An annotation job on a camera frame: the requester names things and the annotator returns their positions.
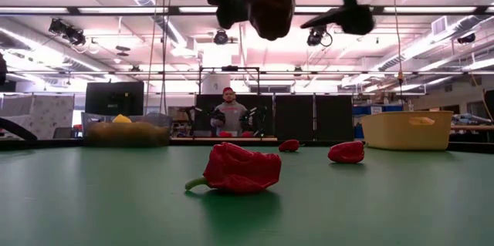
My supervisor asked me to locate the black metal rig frame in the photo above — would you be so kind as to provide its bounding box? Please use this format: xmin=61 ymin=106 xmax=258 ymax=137
xmin=198 ymin=66 xmax=262 ymax=96

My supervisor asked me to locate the long ceiling light strip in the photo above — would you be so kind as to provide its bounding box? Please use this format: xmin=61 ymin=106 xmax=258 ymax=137
xmin=0 ymin=5 xmax=494 ymax=15

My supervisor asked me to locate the green table mat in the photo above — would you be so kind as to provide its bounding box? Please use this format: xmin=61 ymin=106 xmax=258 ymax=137
xmin=0 ymin=143 xmax=494 ymax=246

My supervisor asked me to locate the ceiling air vent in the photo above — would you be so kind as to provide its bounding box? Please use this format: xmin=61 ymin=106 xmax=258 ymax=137
xmin=431 ymin=15 xmax=448 ymax=38

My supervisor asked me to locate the hanging cable with yellow plug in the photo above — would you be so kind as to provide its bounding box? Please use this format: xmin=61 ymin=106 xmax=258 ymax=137
xmin=389 ymin=0 xmax=405 ymax=96

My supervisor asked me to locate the dark red apple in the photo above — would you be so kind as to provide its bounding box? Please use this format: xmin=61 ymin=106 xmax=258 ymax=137
xmin=248 ymin=0 xmax=296 ymax=42

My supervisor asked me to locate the wooden workbench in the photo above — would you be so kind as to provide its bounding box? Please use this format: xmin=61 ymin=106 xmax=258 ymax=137
xmin=449 ymin=123 xmax=494 ymax=132

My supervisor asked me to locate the black computer monitor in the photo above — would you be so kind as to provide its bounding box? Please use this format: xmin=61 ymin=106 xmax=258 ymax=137
xmin=84 ymin=80 xmax=145 ymax=116

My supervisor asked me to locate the grey patterned partition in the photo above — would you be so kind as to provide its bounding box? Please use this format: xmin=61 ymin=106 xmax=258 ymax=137
xmin=0 ymin=93 xmax=76 ymax=140

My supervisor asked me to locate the yellow plastic basket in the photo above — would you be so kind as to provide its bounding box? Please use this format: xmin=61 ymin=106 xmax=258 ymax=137
xmin=360 ymin=110 xmax=455 ymax=151

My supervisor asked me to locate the black ceiling camera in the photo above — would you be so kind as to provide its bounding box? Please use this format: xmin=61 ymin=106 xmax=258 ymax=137
xmin=457 ymin=32 xmax=477 ymax=45
xmin=213 ymin=29 xmax=229 ymax=45
xmin=48 ymin=17 xmax=88 ymax=46
xmin=306 ymin=25 xmax=333 ymax=49

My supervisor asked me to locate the small red pepper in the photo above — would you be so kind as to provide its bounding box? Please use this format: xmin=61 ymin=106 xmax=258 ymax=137
xmin=277 ymin=139 xmax=301 ymax=153
xmin=327 ymin=140 xmax=366 ymax=164
xmin=184 ymin=141 xmax=283 ymax=195

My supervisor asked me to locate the person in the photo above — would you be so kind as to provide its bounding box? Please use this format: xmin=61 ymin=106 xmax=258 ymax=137
xmin=210 ymin=86 xmax=252 ymax=137

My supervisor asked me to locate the grey plastic basket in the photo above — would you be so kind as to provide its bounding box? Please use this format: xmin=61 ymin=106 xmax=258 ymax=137
xmin=82 ymin=113 xmax=174 ymax=148

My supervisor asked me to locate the black aluminium table frame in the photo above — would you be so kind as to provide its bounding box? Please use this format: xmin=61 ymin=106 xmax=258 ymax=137
xmin=0 ymin=136 xmax=494 ymax=153

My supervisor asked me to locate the hanging black cable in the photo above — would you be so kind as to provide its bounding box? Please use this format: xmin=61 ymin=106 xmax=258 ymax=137
xmin=144 ymin=0 xmax=173 ymax=116

